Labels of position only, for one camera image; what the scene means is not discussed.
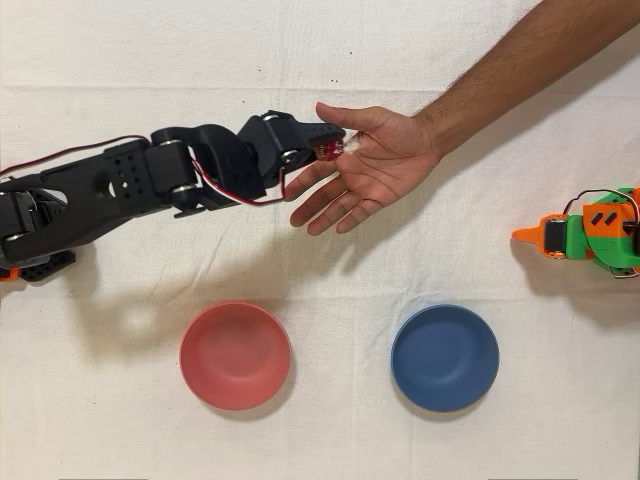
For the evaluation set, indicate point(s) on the blue bowl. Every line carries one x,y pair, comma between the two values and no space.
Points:
445,357

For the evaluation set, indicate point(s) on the red candy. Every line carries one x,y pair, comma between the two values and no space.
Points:
327,151

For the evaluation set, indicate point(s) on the red bowl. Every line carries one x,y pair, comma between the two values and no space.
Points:
235,357

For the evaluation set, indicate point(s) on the white tablecloth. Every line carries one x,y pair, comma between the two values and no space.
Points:
320,440

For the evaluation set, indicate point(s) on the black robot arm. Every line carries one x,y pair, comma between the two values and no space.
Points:
100,195

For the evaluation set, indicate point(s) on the person's forearm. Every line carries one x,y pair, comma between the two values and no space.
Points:
500,75

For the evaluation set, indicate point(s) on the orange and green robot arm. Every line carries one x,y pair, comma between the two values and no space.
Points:
605,240

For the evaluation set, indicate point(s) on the person's hand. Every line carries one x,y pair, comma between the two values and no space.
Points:
390,160

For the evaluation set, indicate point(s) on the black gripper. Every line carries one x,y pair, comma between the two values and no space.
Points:
299,136

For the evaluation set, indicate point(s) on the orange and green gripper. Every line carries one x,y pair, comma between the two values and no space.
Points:
553,234

